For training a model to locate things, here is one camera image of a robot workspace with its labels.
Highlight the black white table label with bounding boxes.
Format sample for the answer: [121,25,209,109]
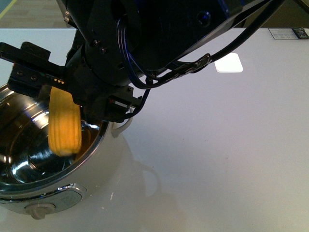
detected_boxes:
[268,27,309,40]

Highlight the yellow corn cob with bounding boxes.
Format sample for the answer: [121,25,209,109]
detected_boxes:
[48,87,82,157]

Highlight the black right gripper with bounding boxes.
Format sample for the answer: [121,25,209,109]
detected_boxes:
[0,42,142,122]

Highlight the cream electric cooking pot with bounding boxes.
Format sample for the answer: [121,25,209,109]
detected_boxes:
[0,85,131,219]

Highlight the black blue arm cables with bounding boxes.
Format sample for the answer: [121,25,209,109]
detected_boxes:
[115,0,288,121]

